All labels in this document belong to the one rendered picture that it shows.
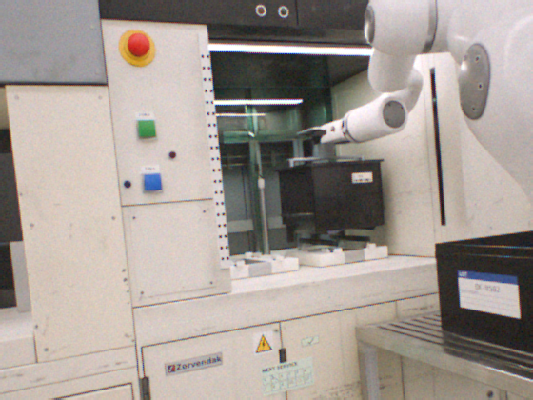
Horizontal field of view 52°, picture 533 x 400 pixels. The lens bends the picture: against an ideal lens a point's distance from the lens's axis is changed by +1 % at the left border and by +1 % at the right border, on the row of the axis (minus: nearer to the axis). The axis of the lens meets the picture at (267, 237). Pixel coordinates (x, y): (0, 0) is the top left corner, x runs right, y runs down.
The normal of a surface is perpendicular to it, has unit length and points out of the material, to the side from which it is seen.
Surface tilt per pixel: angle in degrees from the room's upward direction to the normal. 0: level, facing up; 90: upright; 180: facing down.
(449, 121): 90
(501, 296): 90
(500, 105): 109
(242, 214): 90
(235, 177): 90
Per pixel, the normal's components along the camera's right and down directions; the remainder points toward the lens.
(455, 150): -0.92, 0.11
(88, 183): 0.39, 0.01
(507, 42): -0.65, -0.24
